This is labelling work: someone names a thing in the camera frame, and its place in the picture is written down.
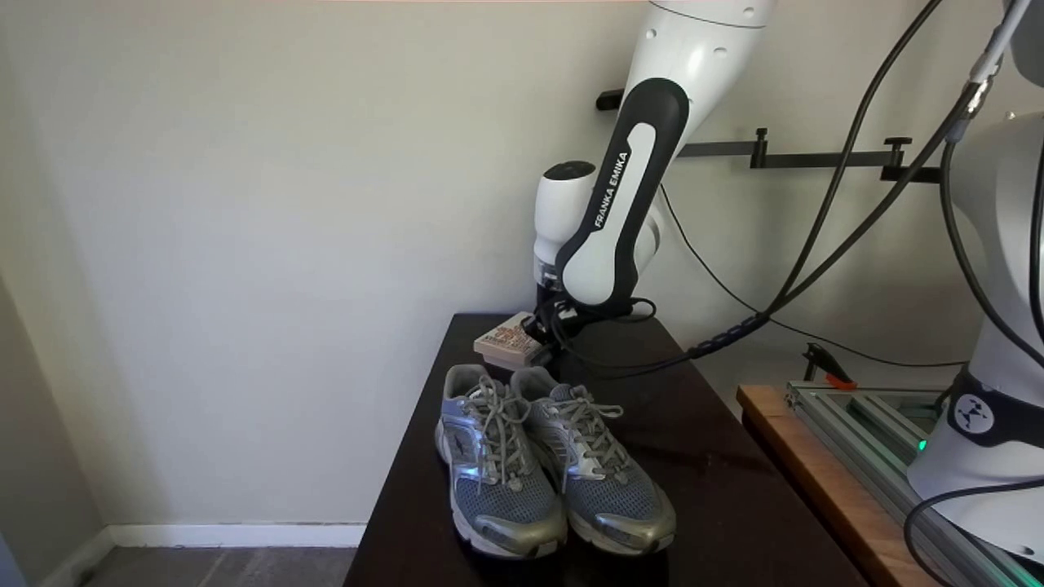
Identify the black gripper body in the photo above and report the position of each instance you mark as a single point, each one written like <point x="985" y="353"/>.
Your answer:
<point x="559" y="312"/>

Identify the small tan block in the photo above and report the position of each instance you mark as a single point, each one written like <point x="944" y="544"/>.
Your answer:
<point x="510" y="335"/>

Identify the blue grey running shoe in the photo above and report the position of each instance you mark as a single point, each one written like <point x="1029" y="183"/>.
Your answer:
<point x="613" y="476"/>
<point x="501" y="476"/>

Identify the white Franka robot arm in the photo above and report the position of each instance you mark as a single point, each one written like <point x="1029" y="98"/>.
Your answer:
<point x="697" y="43"/>

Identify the wooden base board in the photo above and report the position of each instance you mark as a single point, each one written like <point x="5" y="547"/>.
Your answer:
<point x="825" y="476"/>

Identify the white baseboard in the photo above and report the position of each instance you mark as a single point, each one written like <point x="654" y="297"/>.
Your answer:
<point x="240" y="537"/>

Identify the black exterior camera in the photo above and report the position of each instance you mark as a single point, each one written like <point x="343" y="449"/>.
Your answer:
<point x="608" y="98"/>

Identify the black clamp rail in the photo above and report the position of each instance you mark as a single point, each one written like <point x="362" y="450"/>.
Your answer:
<point x="817" y="162"/>

